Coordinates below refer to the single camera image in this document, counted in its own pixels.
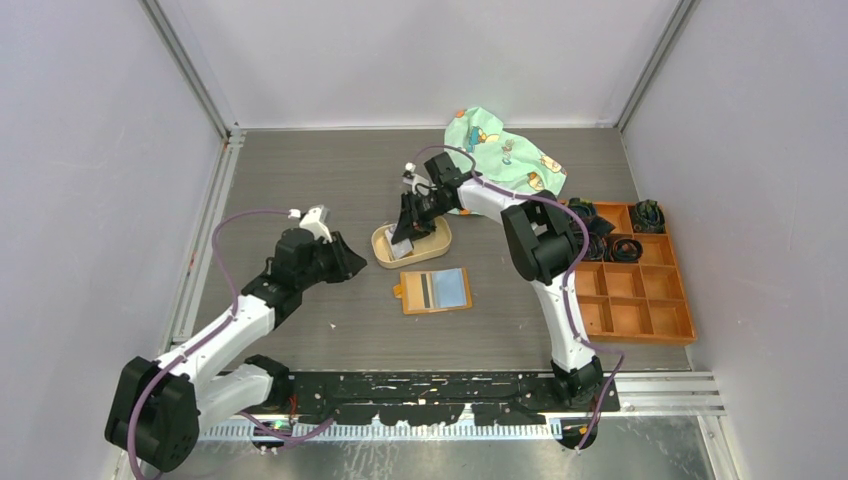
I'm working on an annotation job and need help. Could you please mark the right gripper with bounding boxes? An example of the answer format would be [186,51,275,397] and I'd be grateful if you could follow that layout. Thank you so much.
[391,191,452,248]

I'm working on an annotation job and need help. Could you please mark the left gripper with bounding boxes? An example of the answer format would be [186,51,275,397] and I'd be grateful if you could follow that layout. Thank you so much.
[297,231,366,290]

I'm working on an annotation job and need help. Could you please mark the credit card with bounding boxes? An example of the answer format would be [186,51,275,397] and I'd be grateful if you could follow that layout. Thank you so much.
[390,240,414,261]

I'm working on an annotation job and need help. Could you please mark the orange leather card holder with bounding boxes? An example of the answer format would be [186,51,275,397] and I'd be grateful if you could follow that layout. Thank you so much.
[393,268,473,315]

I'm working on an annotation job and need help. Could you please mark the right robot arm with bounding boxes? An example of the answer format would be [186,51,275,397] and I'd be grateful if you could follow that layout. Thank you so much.
[391,152,609,411]

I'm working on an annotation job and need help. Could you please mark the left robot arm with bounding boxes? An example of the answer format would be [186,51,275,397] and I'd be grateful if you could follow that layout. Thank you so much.
[104,228,367,472]

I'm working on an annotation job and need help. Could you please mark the beige oval tray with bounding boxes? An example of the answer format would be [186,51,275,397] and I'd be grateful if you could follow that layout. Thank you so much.
[371,217,453,269]

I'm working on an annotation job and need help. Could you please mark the green cartoon cloth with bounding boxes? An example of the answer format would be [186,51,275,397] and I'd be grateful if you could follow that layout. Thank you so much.
[444,107,567,194]

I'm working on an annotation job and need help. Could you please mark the dark bundle in corner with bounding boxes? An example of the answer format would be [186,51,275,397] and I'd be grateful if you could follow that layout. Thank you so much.
[630,199,666,234]

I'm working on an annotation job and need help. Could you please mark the orange compartment organizer box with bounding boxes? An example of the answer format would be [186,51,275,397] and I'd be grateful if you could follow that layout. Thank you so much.
[565,198,697,346]

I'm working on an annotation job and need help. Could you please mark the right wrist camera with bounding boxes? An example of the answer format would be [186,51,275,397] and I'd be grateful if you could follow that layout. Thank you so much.
[402,162,430,192]

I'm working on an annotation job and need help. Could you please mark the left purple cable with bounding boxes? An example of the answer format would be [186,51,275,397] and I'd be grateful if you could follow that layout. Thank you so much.
[125,208,336,480]

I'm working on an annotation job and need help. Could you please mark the dark coiled strap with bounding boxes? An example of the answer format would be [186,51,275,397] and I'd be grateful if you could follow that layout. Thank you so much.
[564,197,617,263]

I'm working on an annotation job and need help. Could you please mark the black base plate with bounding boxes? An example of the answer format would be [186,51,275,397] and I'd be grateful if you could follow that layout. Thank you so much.
[247,371,620,427]

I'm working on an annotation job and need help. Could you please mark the black ring in organizer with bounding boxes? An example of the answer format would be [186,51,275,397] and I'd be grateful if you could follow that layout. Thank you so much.
[609,237,644,264]

